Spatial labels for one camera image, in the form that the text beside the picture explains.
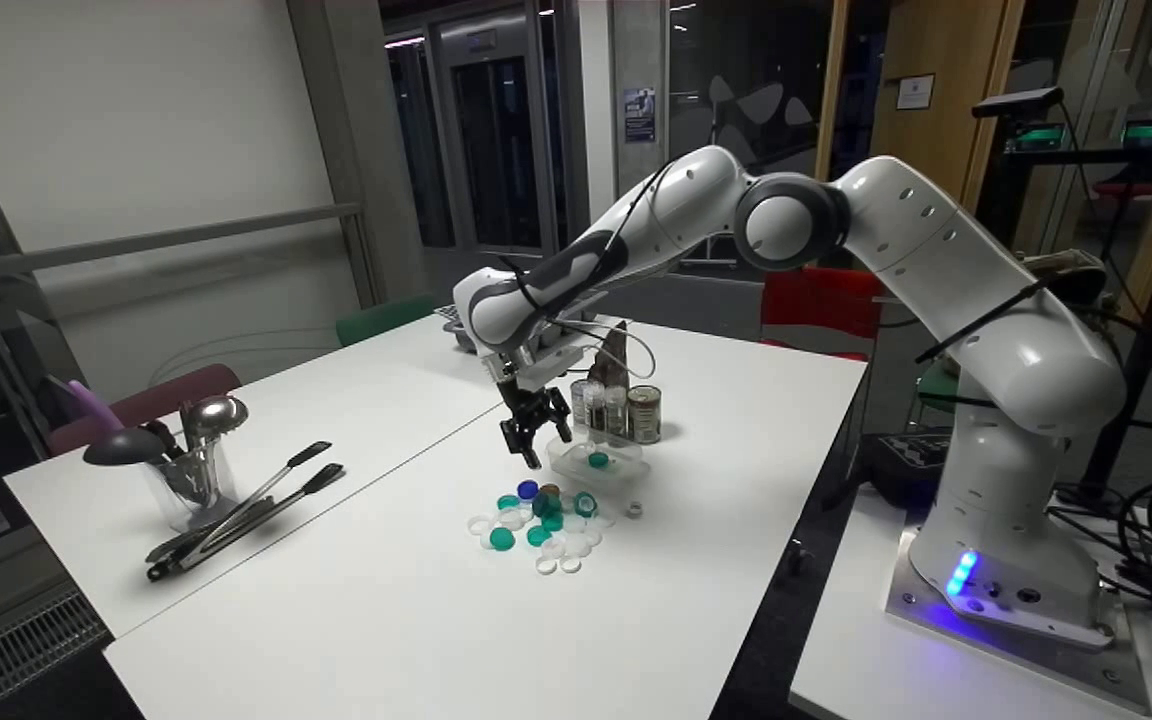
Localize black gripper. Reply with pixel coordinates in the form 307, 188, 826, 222
501, 368, 575, 473

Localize small clear glass jar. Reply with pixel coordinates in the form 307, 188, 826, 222
622, 380, 669, 446

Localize brown foil pouch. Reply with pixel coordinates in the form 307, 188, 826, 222
597, 314, 634, 395

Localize green chair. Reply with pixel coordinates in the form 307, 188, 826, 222
912, 356, 959, 415
332, 295, 439, 350

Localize red chair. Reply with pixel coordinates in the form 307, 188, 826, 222
755, 264, 888, 362

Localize metal tongs with black tips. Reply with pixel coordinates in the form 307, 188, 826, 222
144, 436, 349, 583

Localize metal spoon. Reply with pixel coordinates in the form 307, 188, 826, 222
179, 390, 253, 462

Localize glass utensil holder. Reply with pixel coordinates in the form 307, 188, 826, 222
150, 436, 249, 539

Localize black control box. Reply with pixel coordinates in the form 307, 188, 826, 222
858, 429, 949, 515

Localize black ladle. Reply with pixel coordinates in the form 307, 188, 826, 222
81, 422, 189, 473

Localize metal handrail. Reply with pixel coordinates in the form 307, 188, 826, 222
0, 201, 362, 293

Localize purple utensil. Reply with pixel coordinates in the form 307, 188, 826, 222
61, 371, 128, 440

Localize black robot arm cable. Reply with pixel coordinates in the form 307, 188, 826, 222
912, 276, 1046, 368

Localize paper wall sign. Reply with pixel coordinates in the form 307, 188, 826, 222
890, 71, 937, 110

